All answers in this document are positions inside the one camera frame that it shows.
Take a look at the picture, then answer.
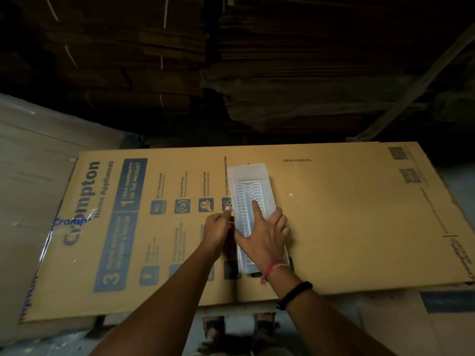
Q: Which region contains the person's right hand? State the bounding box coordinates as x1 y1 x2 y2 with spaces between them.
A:
233 199 292 274

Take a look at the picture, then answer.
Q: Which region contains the person's left hand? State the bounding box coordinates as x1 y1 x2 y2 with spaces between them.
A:
199 207 235 261

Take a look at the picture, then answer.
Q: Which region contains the clear plastic tray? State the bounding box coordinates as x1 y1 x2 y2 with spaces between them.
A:
227 162 290 275

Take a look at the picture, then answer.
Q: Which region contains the person's right forearm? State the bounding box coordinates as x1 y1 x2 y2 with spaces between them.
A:
266 264 396 356

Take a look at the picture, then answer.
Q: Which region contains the person's left forearm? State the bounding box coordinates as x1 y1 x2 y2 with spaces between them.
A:
88 250 219 356

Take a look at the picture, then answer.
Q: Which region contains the black wristband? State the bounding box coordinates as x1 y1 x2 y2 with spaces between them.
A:
275 280 314 311

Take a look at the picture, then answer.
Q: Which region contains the large flat printed cardboard box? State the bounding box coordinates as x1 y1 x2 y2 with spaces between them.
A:
19 141 475 324

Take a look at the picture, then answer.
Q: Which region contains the black sandal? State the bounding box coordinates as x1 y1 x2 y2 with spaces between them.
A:
252 312 280 356
198 316 228 356

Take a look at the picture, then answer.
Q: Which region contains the stack of brown cardboard sheets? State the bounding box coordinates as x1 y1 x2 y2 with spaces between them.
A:
200 0 475 139
0 0 209 123

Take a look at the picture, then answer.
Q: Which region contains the flat cardboard with blue patch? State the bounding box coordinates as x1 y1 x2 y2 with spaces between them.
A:
357 285 475 356

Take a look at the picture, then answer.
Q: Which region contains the plastic-wrapped cardboard stack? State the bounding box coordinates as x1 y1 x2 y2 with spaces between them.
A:
0 93 143 348

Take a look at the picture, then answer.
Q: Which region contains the red thread bracelet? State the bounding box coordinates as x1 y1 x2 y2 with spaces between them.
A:
260 259 289 286

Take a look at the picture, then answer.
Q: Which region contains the clear plastic strap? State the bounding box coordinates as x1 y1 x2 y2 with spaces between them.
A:
347 29 475 143

